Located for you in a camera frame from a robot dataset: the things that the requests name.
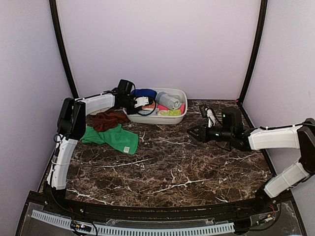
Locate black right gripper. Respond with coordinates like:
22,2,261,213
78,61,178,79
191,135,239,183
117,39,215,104
188,122,234,143

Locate orange bunny pattern towel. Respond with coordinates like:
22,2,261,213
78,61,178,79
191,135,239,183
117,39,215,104
142,103,156,111

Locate brown towel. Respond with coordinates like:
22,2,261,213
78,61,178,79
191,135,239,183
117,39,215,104
93,110,129,132

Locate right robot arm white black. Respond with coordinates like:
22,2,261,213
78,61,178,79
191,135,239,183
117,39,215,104
187,105,315,213

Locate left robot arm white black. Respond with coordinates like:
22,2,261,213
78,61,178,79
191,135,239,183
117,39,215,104
47,79,136,191

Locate dark blue rolled towel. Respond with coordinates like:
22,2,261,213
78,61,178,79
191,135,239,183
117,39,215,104
130,88,157,99

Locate grey plastic basin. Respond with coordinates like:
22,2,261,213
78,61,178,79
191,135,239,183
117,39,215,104
123,88,188,125

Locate yellow green rolled towel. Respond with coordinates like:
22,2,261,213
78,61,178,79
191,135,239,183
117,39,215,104
157,110,182,117

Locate round beige embroidered cloth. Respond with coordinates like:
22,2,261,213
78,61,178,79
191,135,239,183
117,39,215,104
90,109,107,116

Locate pink rolled towel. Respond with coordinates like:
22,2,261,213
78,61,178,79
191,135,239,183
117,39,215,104
157,104,186,114

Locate grey rolled towel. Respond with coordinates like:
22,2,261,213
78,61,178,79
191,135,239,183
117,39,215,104
156,91,182,110

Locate green microfibre towel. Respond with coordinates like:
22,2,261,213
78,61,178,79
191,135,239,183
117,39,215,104
81,124,139,155

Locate small electronics board with leds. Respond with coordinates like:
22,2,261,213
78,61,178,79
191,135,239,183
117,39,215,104
70,221,92,233

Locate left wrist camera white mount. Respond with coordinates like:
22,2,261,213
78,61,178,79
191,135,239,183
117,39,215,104
134,96,150,108

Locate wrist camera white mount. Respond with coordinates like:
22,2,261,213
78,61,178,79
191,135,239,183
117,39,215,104
199,104,216,128
134,96,150,108

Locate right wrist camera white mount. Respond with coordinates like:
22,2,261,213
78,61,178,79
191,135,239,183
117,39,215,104
199,104,216,128

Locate black front table rail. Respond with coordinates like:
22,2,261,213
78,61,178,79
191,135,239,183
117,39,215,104
27,191,293,223

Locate white slotted cable duct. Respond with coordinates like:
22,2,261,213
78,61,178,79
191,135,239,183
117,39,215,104
31,210,235,236

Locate left black frame post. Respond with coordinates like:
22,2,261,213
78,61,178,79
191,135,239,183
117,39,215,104
49,0,79,98

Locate black frame post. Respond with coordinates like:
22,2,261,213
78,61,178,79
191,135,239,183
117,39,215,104
237,0,268,106
49,0,79,98

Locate right black frame post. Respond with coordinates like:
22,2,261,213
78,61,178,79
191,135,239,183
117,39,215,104
237,0,268,106

